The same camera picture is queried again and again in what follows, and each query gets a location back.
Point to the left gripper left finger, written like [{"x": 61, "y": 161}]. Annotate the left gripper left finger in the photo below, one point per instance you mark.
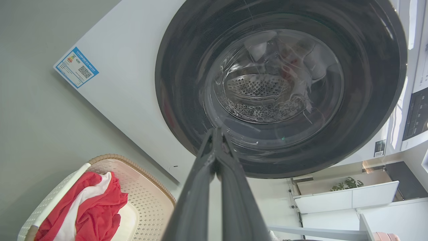
[{"x": 194, "y": 201}]

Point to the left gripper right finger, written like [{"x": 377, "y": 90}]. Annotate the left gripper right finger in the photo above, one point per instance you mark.
[{"x": 237, "y": 207}]

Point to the white perforated laundry basket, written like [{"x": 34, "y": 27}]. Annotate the white perforated laundry basket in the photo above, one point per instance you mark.
[{"x": 147, "y": 201}]

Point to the red and white garment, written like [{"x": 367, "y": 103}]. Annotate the red and white garment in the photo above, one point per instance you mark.
[{"x": 97, "y": 214}]

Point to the white low cabinet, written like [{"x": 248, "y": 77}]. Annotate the white low cabinet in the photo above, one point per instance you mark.
[{"x": 347, "y": 199}]

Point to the green potted plant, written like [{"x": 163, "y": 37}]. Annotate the green potted plant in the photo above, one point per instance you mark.
[{"x": 347, "y": 183}]

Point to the black round washer door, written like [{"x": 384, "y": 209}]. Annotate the black round washer door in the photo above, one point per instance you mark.
[{"x": 180, "y": 83}]

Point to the white front-load washing machine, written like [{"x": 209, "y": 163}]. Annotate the white front-load washing machine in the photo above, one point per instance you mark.
[{"x": 127, "y": 67}]

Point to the pink round object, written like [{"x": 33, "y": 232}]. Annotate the pink round object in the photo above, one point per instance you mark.
[{"x": 386, "y": 237}]

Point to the small dark machine sticker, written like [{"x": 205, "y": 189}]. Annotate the small dark machine sticker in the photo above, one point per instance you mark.
[{"x": 380, "y": 148}]

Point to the white table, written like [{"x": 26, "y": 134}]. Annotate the white table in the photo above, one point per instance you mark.
[{"x": 398, "y": 217}]

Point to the black cabinet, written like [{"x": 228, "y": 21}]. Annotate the black cabinet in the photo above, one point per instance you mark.
[{"x": 406, "y": 180}]

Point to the blue energy label sticker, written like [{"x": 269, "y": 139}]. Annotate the blue energy label sticker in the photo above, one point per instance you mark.
[{"x": 76, "y": 67}]

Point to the black washer control panel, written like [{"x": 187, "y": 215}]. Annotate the black washer control panel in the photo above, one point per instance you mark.
[{"x": 417, "y": 113}]

